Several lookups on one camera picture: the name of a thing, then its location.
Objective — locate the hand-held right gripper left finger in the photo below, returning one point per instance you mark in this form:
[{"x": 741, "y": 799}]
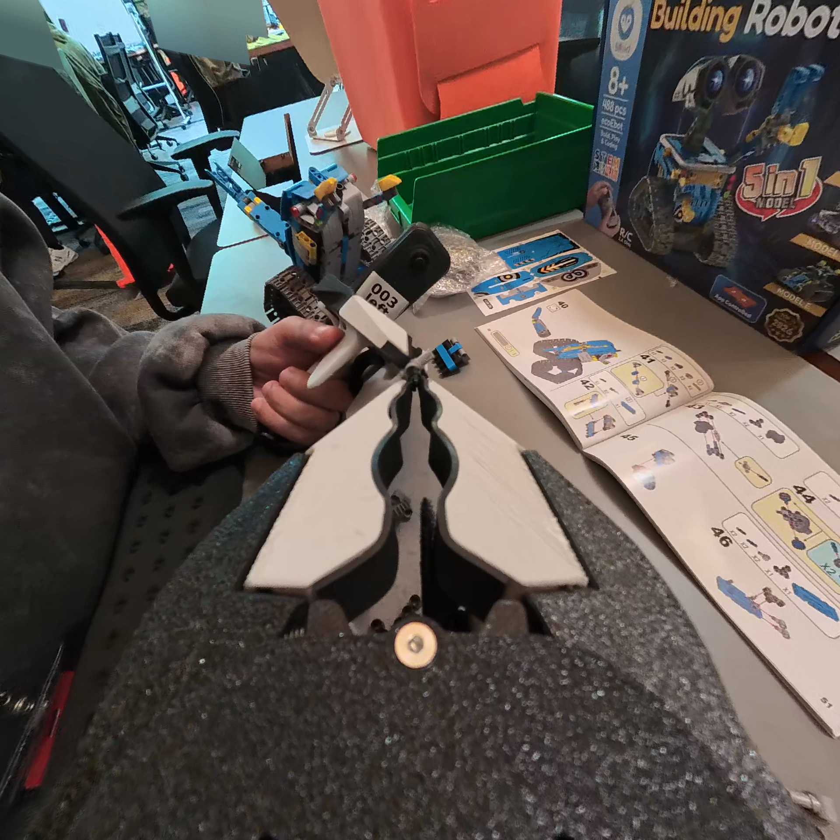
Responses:
[{"x": 321, "y": 518}]

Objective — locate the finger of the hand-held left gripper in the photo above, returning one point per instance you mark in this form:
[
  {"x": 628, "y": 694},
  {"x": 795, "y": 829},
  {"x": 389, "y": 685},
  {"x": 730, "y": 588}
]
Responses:
[{"x": 380, "y": 325}]

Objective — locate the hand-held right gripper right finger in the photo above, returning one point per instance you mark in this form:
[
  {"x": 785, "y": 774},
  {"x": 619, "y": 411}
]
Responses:
[{"x": 512, "y": 525}]

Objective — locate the small grey axle connector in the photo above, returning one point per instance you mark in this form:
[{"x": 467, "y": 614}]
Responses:
[{"x": 413, "y": 371}]

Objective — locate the blue black brick assembly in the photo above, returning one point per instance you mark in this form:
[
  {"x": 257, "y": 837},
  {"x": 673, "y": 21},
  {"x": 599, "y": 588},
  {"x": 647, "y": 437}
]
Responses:
[{"x": 451, "y": 358}]

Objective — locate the grey desk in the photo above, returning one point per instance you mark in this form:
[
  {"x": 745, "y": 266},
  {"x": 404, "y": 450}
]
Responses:
[
  {"x": 229, "y": 275},
  {"x": 499, "y": 407}
]

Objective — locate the person's left hand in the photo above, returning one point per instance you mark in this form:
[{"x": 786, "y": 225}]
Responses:
[{"x": 289, "y": 400}]

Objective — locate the bubble wrap bag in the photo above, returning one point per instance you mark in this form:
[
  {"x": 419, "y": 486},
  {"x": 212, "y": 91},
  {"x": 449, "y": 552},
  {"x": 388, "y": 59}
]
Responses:
[{"x": 466, "y": 262}]

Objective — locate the small black pin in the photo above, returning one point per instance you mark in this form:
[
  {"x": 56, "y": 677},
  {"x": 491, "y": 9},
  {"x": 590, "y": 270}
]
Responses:
[
  {"x": 410, "y": 605},
  {"x": 401, "y": 505},
  {"x": 382, "y": 625}
]

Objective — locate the blue tracked toy robot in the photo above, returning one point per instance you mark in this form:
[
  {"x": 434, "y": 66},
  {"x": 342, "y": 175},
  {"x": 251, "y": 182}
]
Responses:
[{"x": 321, "y": 223}]

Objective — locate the green plastic bin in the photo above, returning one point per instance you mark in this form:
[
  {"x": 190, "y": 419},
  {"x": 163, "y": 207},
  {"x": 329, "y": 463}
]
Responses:
[{"x": 499, "y": 184}]

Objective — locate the blue sticker sheet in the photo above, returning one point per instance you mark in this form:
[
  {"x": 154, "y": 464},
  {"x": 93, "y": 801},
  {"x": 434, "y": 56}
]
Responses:
[{"x": 544, "y": 269}]

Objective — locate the perforated chair seat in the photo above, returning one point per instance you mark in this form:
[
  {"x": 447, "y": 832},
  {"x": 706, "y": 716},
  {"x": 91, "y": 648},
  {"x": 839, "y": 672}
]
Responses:
[{"x": 170, "y": 538}]

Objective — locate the white laptop stand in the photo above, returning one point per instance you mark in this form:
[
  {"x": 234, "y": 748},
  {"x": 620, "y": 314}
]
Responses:
[{"x": 331, "y": 124}]

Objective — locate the open instruction booklet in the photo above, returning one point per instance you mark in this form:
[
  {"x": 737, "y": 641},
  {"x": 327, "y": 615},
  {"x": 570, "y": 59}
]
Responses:
[{"x": 689, "y": 459}]

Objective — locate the orange plastic bin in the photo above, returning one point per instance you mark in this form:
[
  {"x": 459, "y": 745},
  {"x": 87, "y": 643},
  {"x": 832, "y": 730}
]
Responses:
[{"x": 433, "y": 59}]

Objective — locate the black office chair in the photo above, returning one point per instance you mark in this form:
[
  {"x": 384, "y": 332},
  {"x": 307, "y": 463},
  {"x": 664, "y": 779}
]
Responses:
[
  {"x": 79, "y": 157},
  {"x": 197, "y": 144}
]

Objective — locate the dark robot kit box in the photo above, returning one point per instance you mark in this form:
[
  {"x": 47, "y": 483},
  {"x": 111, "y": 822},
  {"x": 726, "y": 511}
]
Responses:
[{"x": 722, "y": 164}]

